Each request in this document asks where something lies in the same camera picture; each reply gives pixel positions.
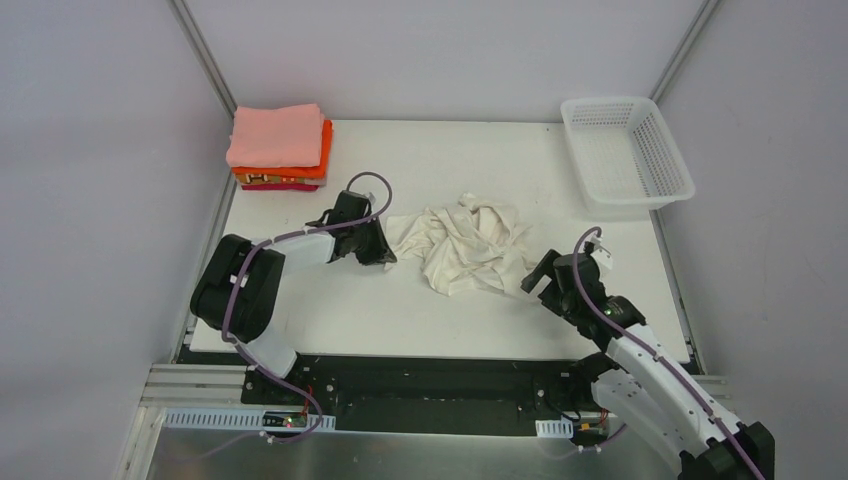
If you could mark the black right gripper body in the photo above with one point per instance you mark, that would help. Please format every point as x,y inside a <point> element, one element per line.
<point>547,281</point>

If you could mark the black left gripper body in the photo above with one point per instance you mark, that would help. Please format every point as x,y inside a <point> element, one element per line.
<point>370,240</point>

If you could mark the cream white t shirt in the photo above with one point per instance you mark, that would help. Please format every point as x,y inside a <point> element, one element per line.
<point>474,244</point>

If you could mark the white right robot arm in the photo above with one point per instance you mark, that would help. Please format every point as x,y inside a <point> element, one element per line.
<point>633,377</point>

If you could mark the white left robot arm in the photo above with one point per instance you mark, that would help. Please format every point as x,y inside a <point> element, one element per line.
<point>237,292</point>

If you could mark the magenta folded t shirt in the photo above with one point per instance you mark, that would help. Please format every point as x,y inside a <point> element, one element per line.
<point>280,187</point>

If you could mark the white plastic basket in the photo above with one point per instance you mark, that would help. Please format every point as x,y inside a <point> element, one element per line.
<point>625,158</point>

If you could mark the pink folded t shirt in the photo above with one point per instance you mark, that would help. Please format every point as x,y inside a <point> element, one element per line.
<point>276,138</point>

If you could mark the brown patterned folded t shirt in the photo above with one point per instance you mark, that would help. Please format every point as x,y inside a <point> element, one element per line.
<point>268,179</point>

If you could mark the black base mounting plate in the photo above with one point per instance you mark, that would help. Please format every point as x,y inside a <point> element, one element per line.
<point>384,419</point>

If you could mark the right white cable duct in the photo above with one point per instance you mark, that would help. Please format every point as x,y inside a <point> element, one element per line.
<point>561,428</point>

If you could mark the white cable duct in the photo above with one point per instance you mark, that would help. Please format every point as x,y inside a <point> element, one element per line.
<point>561,428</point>
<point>277,421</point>

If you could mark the aluminium frame rail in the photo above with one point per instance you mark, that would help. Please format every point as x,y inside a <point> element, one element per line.
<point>192,384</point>

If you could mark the left white cable duct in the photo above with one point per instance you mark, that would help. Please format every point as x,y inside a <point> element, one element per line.
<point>277,421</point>

